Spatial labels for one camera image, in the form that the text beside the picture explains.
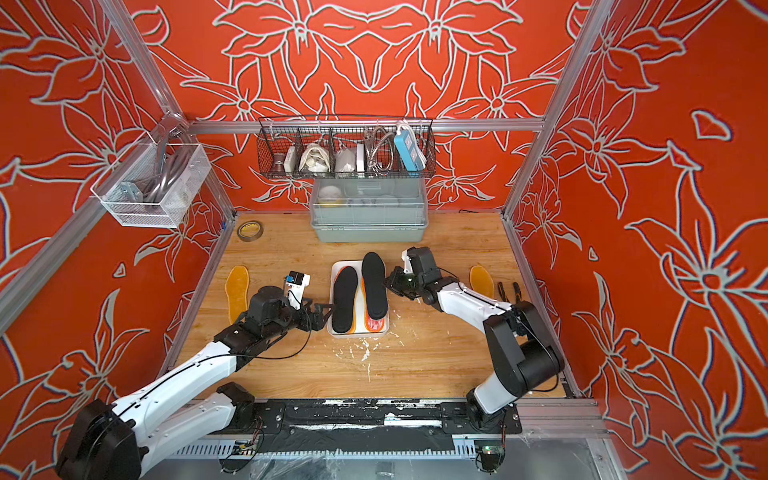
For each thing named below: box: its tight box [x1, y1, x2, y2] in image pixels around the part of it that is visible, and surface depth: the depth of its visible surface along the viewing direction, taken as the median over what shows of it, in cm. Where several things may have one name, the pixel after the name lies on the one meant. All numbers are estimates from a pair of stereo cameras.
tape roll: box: [236, 220, 264, 242], surface depth 116 cm
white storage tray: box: [327, 260, 389, 339], surface depth 92 cm
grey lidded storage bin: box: [310, 178, 428, 243], surface depth 102 cm
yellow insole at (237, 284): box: [225, 265, 249, 325], surface depth 99 cm
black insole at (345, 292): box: [332, 266, 358, 333], surface depth 96 cm
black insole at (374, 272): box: [362, 252, 388, 320], surface depth 89 cm
